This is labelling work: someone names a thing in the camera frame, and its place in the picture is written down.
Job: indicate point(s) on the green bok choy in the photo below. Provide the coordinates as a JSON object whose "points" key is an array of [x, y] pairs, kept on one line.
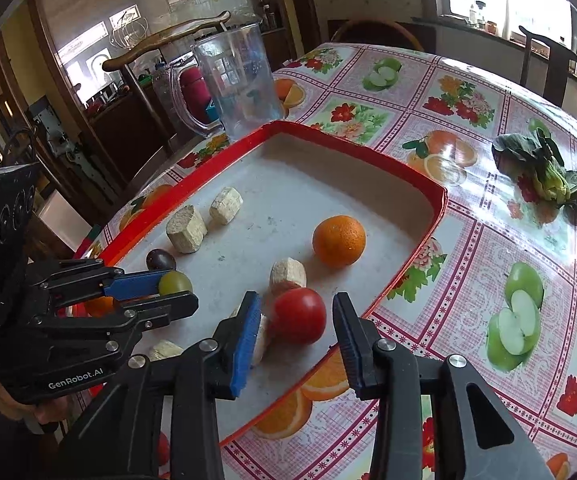
{"points": [[543, 170]]}

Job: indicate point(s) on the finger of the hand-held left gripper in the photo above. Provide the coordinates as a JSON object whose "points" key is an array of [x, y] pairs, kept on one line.
{"points": [[163, 306], [133, 283]]}

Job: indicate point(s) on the round-back wooden chair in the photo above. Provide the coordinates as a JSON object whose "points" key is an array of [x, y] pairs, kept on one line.
{"points": [[368, 25]]}

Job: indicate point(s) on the large orange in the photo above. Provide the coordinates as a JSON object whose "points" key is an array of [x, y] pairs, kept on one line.
{"points": [[339, 241]]}

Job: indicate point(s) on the dark purple plum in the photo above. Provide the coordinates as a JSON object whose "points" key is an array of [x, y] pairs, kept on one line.
{"points": [[161, 259]]}

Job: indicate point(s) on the red thermos bottle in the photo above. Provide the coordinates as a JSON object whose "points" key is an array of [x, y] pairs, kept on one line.
{"points": [[196, 92]]}

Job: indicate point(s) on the small white bottle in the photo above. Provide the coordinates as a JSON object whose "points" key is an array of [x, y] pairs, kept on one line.
{"points": [[474, 14]]}

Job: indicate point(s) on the blue plastic box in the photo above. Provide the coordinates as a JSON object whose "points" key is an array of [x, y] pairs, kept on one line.
{"points": [[212, 111]]}

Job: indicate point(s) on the green grape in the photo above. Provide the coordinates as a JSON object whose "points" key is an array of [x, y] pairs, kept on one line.
{"points": [[176, 283]]}

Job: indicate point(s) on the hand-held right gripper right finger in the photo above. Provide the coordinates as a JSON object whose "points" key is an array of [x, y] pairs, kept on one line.
{"points": [[348, 347]]}

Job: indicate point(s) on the clear glass mug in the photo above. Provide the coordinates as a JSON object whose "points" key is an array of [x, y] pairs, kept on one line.
{"points": [[241, 85]]}

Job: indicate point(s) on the dark wooden chair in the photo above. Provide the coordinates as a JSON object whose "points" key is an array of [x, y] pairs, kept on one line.
{"points": [[558, 75]]}

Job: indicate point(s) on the small orange tangerine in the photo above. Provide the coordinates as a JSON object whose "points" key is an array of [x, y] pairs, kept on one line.
{"points": [[99, 305]]}

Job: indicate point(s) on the person's left hand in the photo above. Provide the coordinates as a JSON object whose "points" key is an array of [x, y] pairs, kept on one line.
{"points": [[18, 407]]}

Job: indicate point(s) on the red tomato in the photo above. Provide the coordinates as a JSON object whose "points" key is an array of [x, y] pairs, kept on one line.
{"points": [[301, 315]]}

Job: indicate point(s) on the fruit-print tablecloth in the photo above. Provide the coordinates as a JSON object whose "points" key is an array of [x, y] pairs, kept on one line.
{"points": [[468, 270]]}

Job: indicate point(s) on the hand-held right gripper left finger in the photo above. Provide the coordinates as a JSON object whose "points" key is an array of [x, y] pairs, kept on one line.
{"points": [[248, 347]]}

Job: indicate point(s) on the wooden chair with curved rail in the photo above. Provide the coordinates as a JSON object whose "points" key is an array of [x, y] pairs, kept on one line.
{"points": [[168, 37]]}

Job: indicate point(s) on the red-rimmed white tray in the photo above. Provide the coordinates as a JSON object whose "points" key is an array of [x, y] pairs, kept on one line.
{"points": [[293, 185]]}

